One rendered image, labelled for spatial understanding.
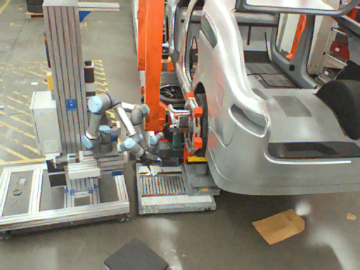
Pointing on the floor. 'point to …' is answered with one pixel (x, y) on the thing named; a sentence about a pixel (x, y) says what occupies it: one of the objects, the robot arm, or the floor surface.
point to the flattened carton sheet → (280, 226)
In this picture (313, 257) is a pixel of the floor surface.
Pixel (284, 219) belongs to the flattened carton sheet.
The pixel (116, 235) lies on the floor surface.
